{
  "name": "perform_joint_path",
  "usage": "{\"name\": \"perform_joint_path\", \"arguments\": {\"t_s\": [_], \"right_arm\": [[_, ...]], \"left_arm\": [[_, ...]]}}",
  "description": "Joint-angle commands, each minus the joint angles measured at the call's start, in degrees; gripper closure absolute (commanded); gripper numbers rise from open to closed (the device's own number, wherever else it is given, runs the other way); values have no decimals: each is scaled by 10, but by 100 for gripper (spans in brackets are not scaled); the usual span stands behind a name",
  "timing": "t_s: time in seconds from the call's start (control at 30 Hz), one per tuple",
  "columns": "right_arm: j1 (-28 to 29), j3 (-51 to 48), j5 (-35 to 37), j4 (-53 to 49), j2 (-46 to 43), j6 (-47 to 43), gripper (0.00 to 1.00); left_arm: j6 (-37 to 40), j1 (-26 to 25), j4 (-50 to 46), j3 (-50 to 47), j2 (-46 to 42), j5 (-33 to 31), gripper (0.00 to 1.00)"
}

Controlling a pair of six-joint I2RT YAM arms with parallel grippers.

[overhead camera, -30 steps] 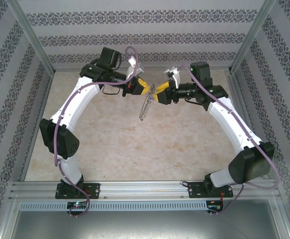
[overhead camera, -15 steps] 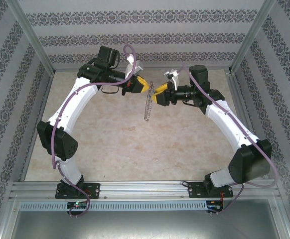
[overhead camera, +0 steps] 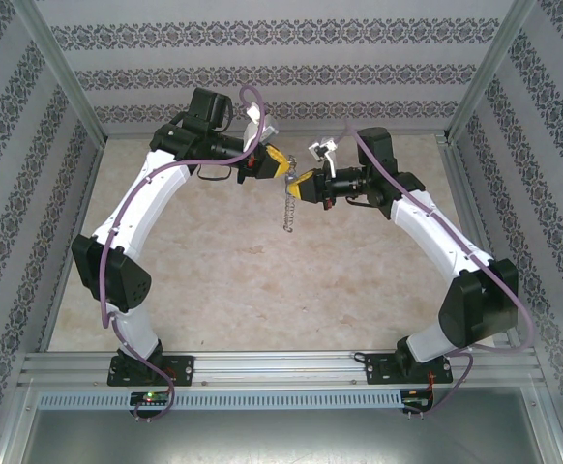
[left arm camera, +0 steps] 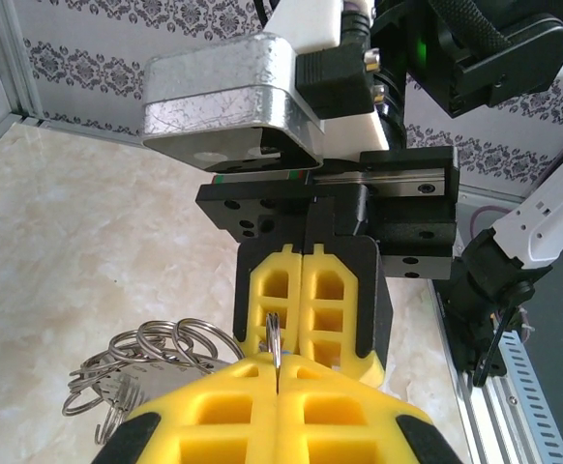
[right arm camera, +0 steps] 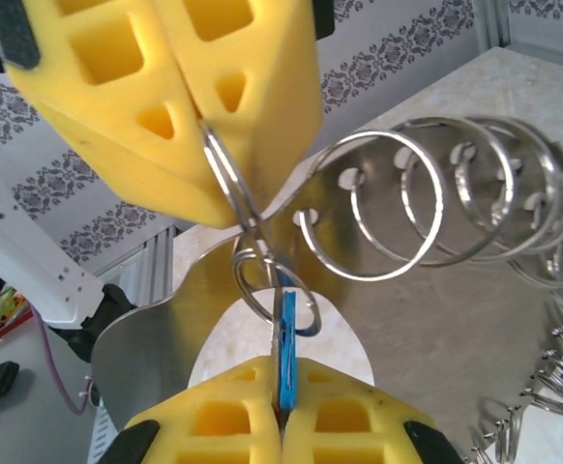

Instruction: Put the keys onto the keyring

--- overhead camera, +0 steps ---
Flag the metal band with split rings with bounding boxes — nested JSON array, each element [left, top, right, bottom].
[[277, 153, 302, 234]]

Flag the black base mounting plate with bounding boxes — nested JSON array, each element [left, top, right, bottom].
[[106, 355, 195, 388], [364, 352, 455, 387]]

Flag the small circuit board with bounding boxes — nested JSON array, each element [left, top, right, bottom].
[[130, 391, 172, 406], [400, 389, 435, 410]]

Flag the grey metal sheet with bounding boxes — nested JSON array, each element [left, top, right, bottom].
[[17, 408, 553, 464]]

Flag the purple cable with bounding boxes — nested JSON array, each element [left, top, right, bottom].
[[100, 85, 267, 422], [339, 123, 536, 416]]

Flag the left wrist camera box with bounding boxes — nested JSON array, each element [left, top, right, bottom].
[[242, 103, 281, 154]]

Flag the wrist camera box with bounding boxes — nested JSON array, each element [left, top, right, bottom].
[[308, 137, 341, 178], [242, 103, 281, 154]]

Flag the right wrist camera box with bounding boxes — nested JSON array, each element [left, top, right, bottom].
[[308, 137, 341, 178]]

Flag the aluminium frame rail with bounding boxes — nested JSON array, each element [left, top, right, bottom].
[[101, 129, 452, 141]]

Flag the wide aluminium base rail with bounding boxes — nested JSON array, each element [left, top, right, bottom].
[[19, 351, 542, 388]]

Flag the aluminium frame post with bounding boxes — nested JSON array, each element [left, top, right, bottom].
[[10, 0, 107, 142], [444, 0, 538, 141]]

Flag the slotted grey cable duct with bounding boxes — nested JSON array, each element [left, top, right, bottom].
[[37, 389, 403, 412]]

